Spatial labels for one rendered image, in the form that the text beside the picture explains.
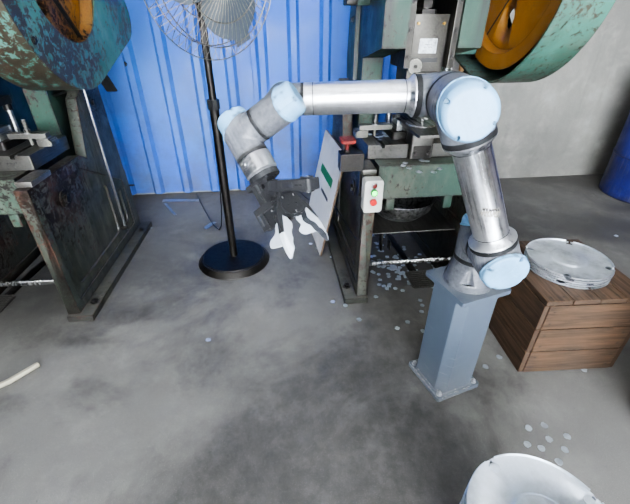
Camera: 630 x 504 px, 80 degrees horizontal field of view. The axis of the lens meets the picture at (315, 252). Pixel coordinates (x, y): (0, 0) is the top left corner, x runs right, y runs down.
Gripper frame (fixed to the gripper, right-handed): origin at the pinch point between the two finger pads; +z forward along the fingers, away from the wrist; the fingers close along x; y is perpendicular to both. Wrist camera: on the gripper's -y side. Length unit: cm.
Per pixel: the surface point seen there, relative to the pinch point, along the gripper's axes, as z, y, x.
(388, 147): -24, 5, -90
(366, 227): 1, 27, -77
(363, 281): 22, 45, -83
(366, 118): -46, 15, -112
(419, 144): -18, -5, -94
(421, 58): -46, -22, -95
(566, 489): 70, -18, -11
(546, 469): 67, -15, -13
